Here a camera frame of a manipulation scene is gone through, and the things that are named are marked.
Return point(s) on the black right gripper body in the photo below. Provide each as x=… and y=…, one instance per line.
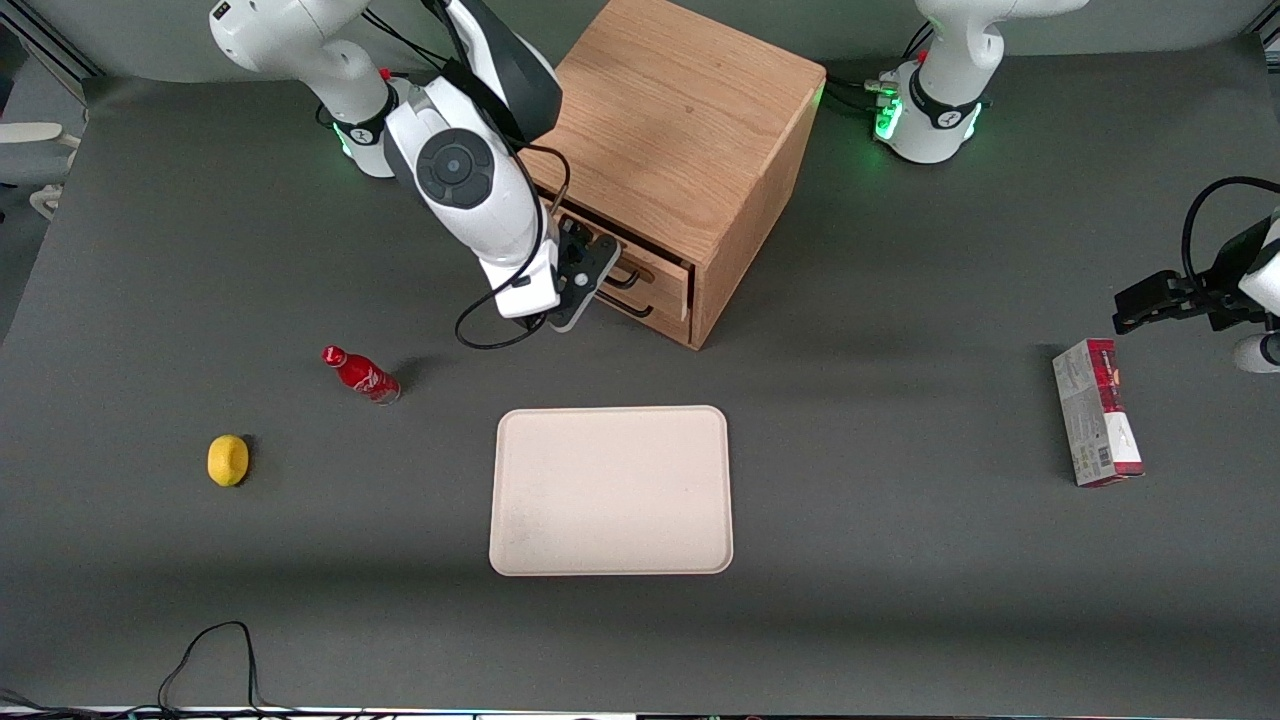
x=572, y=243

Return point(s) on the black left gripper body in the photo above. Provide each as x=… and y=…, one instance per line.
x=1222, y=287

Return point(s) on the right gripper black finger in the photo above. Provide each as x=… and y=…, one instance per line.
x=590, y=232
x=606, y=250

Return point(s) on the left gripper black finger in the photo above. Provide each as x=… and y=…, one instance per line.
x=1160, y=288
x=1160, y=312

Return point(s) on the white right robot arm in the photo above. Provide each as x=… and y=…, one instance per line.
x=470, y=190

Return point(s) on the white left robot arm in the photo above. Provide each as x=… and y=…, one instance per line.
x=945, y=90

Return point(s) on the oak wooden drawer cabinet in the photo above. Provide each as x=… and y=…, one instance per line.
x=680, y=110

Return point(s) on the grey and red carton box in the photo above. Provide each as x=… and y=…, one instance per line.
x=1090, y=415

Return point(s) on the beige plastic tray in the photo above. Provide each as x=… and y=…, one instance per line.
x=610, y=490

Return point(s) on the red cola bottle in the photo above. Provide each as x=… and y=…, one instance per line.
x=362, y=375

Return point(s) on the yellow lemon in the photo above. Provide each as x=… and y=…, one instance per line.
x=227, y=461

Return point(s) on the white chair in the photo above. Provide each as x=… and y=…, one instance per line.
x=35, y=133

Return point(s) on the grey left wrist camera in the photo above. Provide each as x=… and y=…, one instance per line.
x=1255, y=353

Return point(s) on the aluminium frame rail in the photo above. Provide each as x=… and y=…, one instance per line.
x=55, y=45

